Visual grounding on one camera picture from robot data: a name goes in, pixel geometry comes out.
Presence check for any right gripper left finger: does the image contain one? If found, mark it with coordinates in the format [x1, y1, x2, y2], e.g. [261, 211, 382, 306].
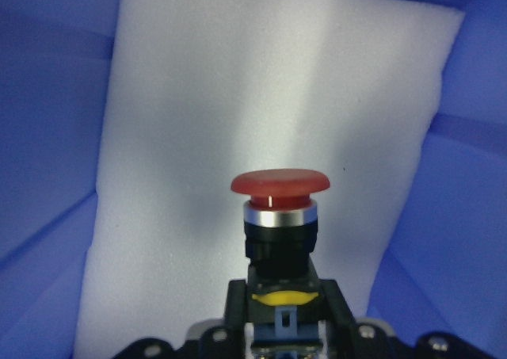
[223, 280, 254, 358]

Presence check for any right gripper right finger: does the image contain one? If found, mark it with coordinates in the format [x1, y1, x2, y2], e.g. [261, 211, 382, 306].
[317, 279, 358, 358]

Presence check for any red mushroom push button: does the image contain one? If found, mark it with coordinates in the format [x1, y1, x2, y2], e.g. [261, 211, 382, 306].
[231, 169, 330, 358]

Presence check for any blue bin at right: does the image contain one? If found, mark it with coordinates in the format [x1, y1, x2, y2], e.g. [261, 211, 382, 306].
[1, 0, 506, 358]

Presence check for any foam pad in right bin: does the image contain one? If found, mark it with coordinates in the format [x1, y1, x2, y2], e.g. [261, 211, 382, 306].
[74, 0, 464, 358]

